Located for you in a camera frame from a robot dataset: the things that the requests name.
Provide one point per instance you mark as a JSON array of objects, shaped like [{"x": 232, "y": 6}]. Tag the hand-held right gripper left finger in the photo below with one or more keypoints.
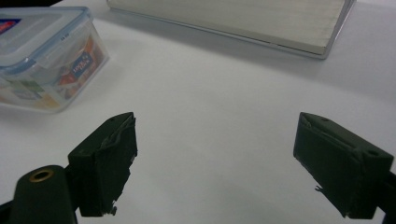
[{"x": 102, "y": 165}]

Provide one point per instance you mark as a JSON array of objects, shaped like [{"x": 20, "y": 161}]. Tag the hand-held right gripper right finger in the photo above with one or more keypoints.
[{"x": 339, "y": 161}]

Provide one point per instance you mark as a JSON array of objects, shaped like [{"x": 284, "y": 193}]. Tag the clear plastic food container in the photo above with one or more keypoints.
[{"x": 43, "y": 59}]

